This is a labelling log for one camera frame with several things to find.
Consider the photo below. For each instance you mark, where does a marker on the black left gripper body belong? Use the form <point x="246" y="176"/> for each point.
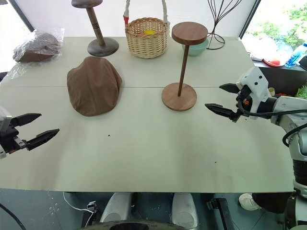
<point x="10" y="140"/>

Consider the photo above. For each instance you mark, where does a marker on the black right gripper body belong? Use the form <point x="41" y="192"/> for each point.
<point x="243" y="101"/>

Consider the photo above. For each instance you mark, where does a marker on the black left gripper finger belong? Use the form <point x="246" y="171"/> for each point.
<point x="42" y="139"/>
<point x="26" y="119"/>

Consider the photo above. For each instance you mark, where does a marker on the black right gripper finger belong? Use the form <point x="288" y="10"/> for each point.
<point x="221" y="110"/>
<point x="230" y="88"/>

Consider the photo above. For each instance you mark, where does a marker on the brown cap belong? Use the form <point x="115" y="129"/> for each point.
<point x="94" y="86"/>

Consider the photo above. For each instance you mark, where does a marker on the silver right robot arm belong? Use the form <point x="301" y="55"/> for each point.
<point x="291" y="107"/>

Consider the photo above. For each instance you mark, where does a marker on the light brown wooden hat stand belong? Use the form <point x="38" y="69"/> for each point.
<point x="179" y="97"/>

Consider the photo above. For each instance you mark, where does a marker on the plastic bag with brown hat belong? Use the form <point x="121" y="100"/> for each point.
<point x="38" y="48"/>

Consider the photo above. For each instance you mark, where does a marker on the dark wooden hat stand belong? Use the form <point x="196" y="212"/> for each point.
<point x="103" y="48"/>

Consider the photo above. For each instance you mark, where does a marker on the red plate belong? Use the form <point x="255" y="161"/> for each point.
<point x="273" y="62"/>

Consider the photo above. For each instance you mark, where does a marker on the mint green bowl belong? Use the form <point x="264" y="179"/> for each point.
<point x="195" y="49"/>

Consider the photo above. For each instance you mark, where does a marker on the blue label water bottle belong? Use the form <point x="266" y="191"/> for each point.
<point x="296" y="56"/>

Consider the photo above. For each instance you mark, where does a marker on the white shoe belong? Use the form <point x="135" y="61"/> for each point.
<point x="248" y="201"/>

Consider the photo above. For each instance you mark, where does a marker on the yellow object in basket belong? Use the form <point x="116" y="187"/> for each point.
<point x="149" y="31"/>

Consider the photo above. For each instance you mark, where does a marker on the black table leg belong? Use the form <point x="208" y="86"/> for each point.
<point x="219" y="213"/>

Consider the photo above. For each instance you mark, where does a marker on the dark trouser leg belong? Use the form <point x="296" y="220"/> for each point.
<point x="272" y="202"/>

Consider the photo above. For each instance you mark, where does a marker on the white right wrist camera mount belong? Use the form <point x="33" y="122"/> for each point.
<point x="255" y="83"/>

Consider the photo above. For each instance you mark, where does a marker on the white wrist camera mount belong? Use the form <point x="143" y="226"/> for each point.
<point x="255" y="83"/>
<point x="4" y="117"/>

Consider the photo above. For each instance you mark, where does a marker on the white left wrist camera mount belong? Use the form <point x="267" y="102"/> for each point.
<point x="4" y="117"/>

